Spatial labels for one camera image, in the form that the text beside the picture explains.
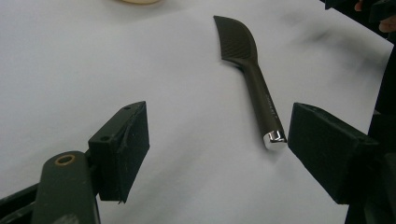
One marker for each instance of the dark brown spatula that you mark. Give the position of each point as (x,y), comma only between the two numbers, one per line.
(260,93)

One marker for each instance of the beige ribbed utensil holder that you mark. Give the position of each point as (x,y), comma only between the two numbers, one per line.
(140,1)

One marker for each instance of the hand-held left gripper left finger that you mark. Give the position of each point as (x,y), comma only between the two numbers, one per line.
(124,149)

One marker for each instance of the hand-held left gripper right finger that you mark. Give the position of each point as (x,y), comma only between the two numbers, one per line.
(327,149)

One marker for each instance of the white table sheet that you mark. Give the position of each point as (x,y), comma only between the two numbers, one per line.
(171,77)

